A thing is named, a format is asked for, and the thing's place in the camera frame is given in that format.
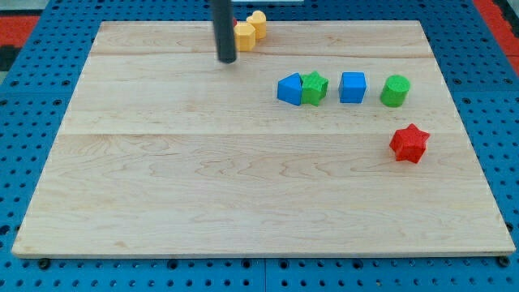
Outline red star block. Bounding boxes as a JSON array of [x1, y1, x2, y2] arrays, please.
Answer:
[[389, 123, 431, 164]]

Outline yellow hexagon block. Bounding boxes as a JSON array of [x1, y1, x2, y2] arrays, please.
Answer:
[[234, 23, 256, 52]]

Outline light wooden board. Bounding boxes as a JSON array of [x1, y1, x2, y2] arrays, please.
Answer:
[[12, 20, 515, 259]]

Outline blue cube block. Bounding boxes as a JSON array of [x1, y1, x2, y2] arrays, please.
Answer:
[[338, 71, 367, 104]]

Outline green cylinder block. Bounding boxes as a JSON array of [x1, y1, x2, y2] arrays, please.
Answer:
[[380, 75, 410, 108]]

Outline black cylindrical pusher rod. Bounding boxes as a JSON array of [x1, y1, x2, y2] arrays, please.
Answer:
[[210, 0, 237, 64]]

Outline blue triangle block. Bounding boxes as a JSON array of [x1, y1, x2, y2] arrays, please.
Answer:
[[277, 73, 302, 106]]

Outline green star block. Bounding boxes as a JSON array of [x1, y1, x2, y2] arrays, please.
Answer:
[[301, 71, 328, 106]]

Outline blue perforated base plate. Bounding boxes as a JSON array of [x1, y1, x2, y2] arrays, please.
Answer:
[[1, 0, 518, 291]]

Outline yellow heart block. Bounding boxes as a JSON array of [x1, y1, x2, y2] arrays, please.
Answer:
[[246, 11, 267, 39]]

